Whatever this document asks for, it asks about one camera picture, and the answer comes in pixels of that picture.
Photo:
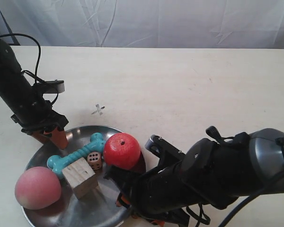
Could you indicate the wooden cube block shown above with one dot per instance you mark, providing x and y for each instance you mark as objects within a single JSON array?
[{"x": 80, "y": 177}]

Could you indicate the pink toy peach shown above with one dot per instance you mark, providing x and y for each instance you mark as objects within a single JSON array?
[{"x": 37, "y": 188}]

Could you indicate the teal toy bone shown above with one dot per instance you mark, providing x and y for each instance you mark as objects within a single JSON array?
[{"x": 57, "y": 163}]

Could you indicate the red toy apple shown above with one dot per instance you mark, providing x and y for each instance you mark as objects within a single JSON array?
[{"x": 122, "y": 150}]

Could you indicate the white backdrop cloth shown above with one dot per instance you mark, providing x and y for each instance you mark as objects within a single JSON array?
[{"x": 147, "y": 23}]

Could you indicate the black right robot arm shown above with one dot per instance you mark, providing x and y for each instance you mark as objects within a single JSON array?
[{"x": 216, "y": 171}]

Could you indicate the small wooden die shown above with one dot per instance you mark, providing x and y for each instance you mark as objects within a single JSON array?
[{"x": 94, "y": 159}]

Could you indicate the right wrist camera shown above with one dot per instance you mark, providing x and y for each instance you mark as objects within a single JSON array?
[{"x": 168, "y": 154}]

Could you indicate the round steel plate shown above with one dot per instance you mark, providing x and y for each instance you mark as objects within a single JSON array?
[{"x": 97, "y": 208}]

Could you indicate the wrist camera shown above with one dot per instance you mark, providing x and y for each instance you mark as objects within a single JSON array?
[
  {"x": 168, "y": 154},
  {"x": 50, "y": 87}
]

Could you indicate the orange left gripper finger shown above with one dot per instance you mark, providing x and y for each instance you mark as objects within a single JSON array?
[
  {"x": 58, "y": 138},
  {"x": 39, "y": 136}
]

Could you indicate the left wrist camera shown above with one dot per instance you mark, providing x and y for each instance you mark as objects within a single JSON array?
[{"x": 50, "y": 87}]

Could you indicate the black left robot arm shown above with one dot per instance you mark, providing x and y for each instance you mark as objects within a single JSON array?
[{"x": 23, "y": 91}]

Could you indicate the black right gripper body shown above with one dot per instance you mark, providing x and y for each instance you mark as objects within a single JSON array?
[{"x": 156, "y": 194}]

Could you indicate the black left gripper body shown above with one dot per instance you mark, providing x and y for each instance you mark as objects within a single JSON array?
[{"x": 38, "y": 116}]

